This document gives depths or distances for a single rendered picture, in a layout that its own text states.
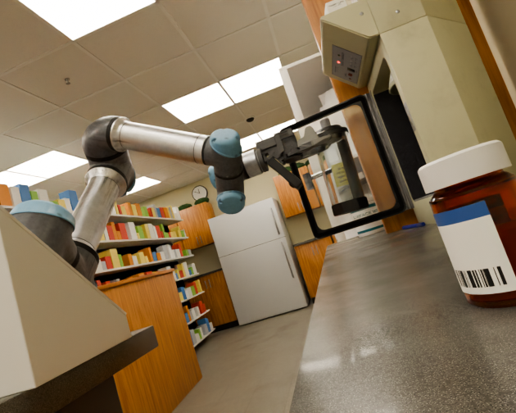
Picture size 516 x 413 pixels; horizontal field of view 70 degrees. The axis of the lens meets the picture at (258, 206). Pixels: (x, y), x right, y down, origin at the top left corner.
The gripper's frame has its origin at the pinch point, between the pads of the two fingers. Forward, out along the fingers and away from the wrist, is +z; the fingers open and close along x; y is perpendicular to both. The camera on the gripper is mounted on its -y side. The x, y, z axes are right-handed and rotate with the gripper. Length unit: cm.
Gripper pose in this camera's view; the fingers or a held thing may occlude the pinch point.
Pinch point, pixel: (329, 143)
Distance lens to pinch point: 106.0
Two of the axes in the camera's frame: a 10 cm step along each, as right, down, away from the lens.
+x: 2.0, 0.7, 9.8
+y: -3.0, -9.5, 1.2
